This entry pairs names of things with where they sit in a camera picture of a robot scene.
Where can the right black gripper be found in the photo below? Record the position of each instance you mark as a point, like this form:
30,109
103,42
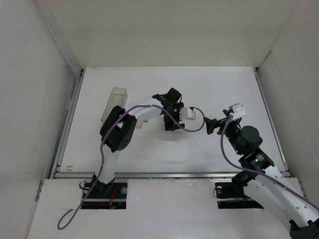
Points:
222,125

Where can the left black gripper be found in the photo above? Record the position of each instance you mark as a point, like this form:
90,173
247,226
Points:
172,117

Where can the light wood cube block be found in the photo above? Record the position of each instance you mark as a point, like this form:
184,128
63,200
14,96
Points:
139,125

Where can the clear plastic box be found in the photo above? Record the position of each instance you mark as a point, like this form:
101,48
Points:
118,97

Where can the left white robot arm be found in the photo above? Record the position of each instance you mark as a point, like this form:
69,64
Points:
118,129

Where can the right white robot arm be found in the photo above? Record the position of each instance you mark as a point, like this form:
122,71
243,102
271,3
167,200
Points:
260,180

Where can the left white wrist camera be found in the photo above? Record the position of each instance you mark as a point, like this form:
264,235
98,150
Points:
187,113

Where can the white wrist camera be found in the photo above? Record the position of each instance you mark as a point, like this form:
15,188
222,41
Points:
238,110
187,113

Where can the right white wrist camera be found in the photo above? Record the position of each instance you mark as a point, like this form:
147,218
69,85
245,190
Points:
238,110

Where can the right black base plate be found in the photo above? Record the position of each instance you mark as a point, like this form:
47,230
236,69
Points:
231,196

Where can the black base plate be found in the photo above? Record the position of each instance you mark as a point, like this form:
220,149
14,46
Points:
115,197
231,196

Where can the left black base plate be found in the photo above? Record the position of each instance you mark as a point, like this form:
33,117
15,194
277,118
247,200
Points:
115,197

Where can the aluminium front rail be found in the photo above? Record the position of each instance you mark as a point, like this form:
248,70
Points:
61,175

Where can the aluminium left rail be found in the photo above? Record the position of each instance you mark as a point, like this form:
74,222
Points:
65,127

